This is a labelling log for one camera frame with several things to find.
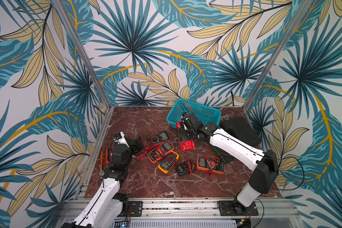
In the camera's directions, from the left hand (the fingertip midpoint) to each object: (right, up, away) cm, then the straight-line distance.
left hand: (134, 141), depth 82 cm
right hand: (+28, +5, 0) cm, 28 cm away
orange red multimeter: (+12, -10, +7) cm, 17 cm away
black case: (+70, +7, +18) cm, 72 cm away
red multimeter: (+28, -2, -5) cm, 29 cm away
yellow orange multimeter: (+19, -13, +4) cm, 24 cm away
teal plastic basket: (+45, +17, +29) cm, 56 cm away
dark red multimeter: (+8, -3, +13) cm, 15 cm away
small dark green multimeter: (+30, -16, +2) cm, 34 cm away
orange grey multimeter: (+42, -14, +4) cm, 45 cm away
